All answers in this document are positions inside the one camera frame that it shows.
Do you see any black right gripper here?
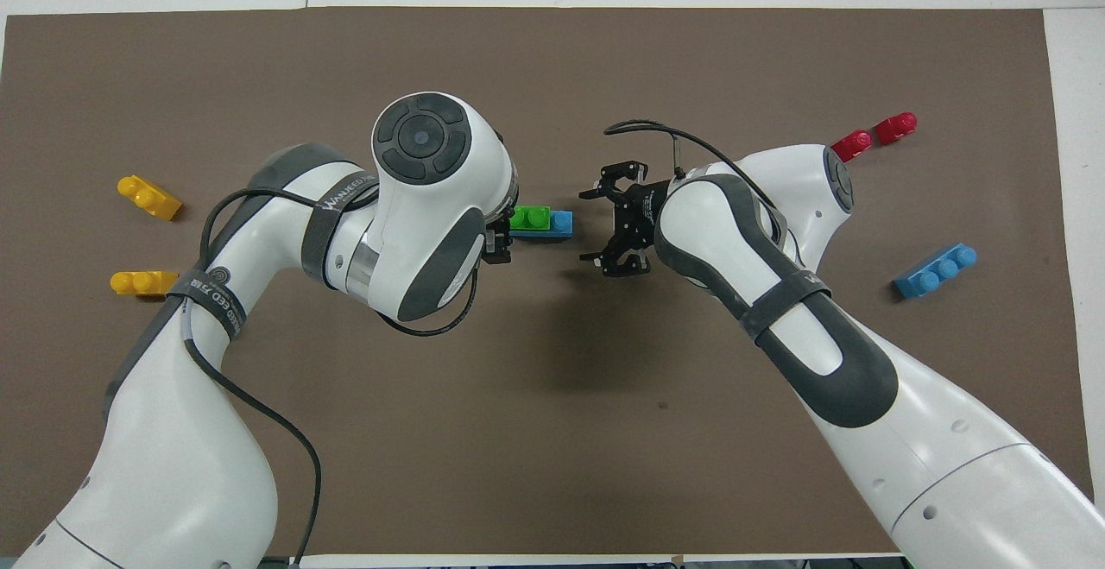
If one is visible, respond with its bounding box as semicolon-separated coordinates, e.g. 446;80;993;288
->
482;158;667;280

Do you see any blue three-stud toy brick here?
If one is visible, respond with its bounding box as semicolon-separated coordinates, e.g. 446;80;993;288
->
892;243;979;300
509;211;574;243

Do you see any brown table mat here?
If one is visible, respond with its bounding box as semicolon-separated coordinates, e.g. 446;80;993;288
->
0;6;1099;557

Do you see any red toy brick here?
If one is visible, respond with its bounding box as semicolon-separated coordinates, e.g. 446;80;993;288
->
874;111;919;147
831;130;874;163

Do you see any yellow toy brick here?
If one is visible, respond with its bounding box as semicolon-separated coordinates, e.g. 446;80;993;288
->
110;270;180;298
117;174;184;222

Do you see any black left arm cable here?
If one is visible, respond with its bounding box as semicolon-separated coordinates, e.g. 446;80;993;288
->
180;187;481;566

